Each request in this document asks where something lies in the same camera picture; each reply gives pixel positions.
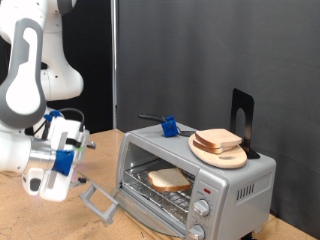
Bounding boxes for vertical metal pole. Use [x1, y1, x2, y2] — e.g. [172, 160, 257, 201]
[110, 0, 118, 130]

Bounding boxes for black metal bookend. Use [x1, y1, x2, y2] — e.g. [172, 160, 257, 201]
[229, 87, 261, 160]

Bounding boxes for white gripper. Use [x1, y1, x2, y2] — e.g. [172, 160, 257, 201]
[22, 118, 97, 203]

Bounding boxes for silver oven knob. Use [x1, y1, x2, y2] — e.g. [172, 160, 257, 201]
[192, 199, 211, 218]
[187, 224, 206, 240]

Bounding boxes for silver toaster oven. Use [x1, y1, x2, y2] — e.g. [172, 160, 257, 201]
[114, 120, 277, 240]

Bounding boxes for white bread slice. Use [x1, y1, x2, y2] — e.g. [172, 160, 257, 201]
[147, 167, 192, 193]

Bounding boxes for wooden toast slice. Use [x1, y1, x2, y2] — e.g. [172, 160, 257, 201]
[192, 139, 234, 155]
[194, 128, 243, 149]

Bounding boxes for round wooden plate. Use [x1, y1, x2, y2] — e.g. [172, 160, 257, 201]
[188, 133, 248, 170]

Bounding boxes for wire oven rack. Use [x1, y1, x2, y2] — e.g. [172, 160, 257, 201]
[123, 159, 196, 221]

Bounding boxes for blue cable clip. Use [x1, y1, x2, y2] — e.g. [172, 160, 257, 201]
[43, 110, 63, 123]

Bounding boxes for glass oven door with handle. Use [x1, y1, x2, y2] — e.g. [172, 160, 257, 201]
[79, 171, 184, 238]

